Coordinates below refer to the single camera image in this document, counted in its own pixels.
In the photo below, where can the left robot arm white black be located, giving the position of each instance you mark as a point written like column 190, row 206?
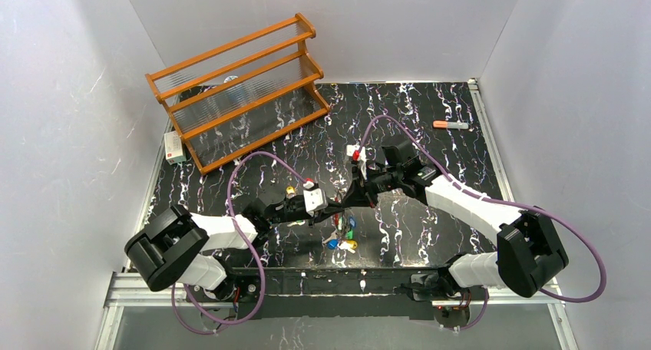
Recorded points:
column 173, row 247

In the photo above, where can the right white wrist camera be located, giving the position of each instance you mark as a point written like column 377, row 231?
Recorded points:
column 357, row 156

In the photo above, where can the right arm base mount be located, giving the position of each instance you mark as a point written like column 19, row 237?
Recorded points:
column 442, row 292

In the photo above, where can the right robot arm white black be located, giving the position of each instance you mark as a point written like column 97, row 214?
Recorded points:
column 528, row 252

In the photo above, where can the orange wooden shelf rack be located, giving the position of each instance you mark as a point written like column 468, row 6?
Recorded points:
column 230, row 100

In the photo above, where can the yellow tagged key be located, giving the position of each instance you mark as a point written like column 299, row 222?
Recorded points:
column 290, row 192

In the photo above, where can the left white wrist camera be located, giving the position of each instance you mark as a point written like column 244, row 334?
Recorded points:
column 314, row 197

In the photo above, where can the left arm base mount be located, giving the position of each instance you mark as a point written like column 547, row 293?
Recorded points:
column 239, row 286

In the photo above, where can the bunch of coloured keys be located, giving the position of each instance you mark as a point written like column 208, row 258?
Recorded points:
column 343, row 235

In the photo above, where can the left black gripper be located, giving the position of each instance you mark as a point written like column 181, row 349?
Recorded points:
column 319, row 211

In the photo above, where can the aluminium frame rail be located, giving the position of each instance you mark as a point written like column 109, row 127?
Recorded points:
column 350, row 308

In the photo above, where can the orange white marker pen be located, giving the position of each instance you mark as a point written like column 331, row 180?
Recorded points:
column 451, row 125

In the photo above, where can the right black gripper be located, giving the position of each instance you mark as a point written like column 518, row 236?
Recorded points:
column 361, row 186

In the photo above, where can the white red small box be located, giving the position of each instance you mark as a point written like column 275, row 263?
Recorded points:
column 173, row 148

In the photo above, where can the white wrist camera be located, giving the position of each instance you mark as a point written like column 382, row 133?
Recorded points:
column 314, row 197
column 357, row 156

